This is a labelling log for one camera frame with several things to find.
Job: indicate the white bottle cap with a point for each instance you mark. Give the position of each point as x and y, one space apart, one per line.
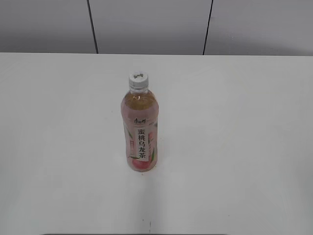
138 80

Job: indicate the pink peach tea bottle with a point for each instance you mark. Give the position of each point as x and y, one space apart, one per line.
140 111

